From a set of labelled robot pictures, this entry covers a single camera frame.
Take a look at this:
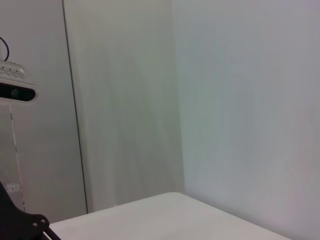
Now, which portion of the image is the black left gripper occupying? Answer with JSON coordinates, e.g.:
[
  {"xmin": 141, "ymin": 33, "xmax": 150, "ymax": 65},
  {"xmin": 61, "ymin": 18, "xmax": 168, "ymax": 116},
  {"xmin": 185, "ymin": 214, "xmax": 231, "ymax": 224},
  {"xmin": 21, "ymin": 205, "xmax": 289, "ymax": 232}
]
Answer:
[{"xmin": 0, "ymin": 180, "xmax": 63, "ymax": 240}]

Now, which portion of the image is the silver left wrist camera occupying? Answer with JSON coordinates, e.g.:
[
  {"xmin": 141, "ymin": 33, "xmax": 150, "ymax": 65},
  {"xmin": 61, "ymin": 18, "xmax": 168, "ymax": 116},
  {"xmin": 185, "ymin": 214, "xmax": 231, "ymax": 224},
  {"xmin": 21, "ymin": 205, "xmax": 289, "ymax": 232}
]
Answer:
[{"xmin": 0, "ymin": 59, "xmax": 40, "ymax": 106}]

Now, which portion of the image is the thin black left camera cable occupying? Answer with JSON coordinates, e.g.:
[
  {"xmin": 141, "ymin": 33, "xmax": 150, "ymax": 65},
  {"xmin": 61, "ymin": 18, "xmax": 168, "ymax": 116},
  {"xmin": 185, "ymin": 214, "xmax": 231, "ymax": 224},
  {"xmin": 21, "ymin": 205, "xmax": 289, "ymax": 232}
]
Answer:
[{"xmin": 0, "ymin": 36, "xmax": 11, "ymax": 62}]

